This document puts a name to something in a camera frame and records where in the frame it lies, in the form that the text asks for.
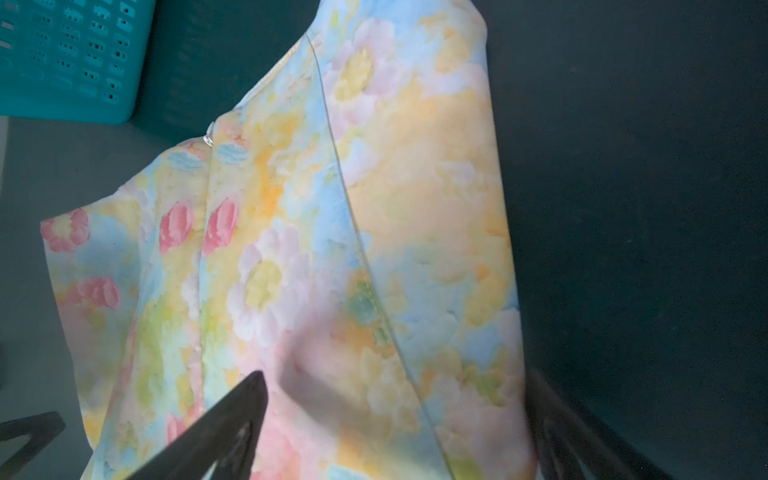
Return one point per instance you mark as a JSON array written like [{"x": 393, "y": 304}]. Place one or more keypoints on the teal plastic basket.
[{"x": 73, "y": 60}]

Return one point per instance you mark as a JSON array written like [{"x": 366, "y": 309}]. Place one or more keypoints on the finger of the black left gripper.
[{"x": 37, "y": 430}]

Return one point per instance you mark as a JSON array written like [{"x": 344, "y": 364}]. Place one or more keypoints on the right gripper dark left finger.
[{"x": 222, "y": 443}]

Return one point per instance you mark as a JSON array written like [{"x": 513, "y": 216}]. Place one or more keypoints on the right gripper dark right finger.
[{"x": 572, "y": 443}]

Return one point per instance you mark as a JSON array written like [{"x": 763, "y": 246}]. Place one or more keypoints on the floral skirt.
[{"x": 341, "y": 230}]

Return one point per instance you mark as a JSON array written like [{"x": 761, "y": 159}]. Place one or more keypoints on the green table mat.
[{"x": 633, "y": 143}]

